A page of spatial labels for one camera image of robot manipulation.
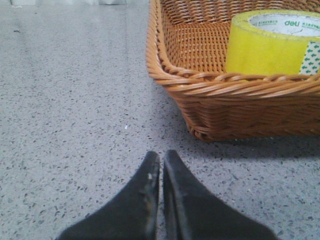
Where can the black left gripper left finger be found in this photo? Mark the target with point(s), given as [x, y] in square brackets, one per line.
[130, 215]

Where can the brown wicker basket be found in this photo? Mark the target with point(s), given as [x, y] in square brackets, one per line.
[185, 53]

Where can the white curtain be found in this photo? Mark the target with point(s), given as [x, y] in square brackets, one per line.
[66, 2]

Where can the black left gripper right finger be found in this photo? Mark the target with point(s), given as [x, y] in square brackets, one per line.
[192, 212]

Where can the yellow tape roll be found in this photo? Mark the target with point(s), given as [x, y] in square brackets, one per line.
[268, 42]

